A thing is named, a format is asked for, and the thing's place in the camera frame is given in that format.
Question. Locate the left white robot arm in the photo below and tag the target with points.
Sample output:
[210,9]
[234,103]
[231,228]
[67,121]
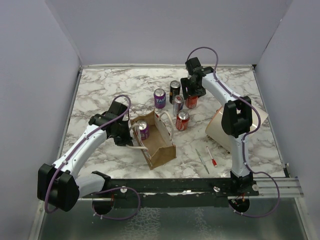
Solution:
[58,184]

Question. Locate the white cylindrical container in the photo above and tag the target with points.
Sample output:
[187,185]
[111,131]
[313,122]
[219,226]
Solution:
[215,131]

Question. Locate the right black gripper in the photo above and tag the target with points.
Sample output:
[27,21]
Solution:
[186,90]

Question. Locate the silver red beverage can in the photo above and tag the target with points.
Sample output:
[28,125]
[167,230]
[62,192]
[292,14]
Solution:
[178,103]

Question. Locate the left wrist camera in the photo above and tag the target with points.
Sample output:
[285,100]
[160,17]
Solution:
[115,110]

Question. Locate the brown canvas bag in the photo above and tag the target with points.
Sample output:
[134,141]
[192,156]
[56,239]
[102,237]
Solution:
[158,149]

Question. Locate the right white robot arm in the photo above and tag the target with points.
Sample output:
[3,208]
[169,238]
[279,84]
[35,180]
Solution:
[236,118]

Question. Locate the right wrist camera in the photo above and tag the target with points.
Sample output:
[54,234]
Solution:
[193,64]

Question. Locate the red cola can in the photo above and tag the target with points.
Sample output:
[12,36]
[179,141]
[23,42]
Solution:
[182,120]

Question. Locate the black beverage can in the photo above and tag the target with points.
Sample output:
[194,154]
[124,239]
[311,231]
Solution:
[175,87]

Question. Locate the purple soda can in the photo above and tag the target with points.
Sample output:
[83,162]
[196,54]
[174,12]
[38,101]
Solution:
[159,96]
[143,129]

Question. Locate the red white marker pen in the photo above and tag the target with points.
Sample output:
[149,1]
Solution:
[212,158]

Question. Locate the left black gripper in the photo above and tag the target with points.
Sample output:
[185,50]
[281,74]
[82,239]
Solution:
[126,141]

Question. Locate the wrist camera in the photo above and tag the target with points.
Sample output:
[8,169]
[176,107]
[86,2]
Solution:
[193,64]
[115,110]

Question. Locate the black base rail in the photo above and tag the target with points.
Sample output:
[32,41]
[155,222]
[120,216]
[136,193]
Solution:
[174,192]

